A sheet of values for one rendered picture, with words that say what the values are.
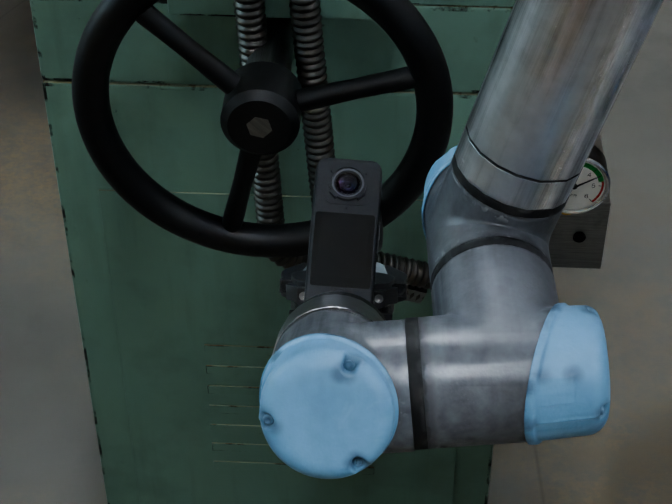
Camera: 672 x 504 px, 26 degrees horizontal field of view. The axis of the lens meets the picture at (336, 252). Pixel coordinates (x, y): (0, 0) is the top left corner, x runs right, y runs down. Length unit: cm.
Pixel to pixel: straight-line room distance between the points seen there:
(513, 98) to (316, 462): 23
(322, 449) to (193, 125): 61
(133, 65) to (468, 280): 56
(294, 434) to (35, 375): 132
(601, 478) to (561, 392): 114
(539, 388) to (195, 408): 84
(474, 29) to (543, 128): 45
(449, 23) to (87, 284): 47
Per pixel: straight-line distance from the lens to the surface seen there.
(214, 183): 138
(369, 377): 77
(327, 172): 98
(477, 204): 87
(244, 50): 116
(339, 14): 116
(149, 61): 132
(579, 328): 81
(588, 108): 83
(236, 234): 118
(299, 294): 98
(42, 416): 202
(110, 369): 157
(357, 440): 78
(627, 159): 247
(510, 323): 81
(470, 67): 130
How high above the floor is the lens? 144
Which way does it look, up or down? 40 degrees down
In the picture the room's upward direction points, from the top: straight up
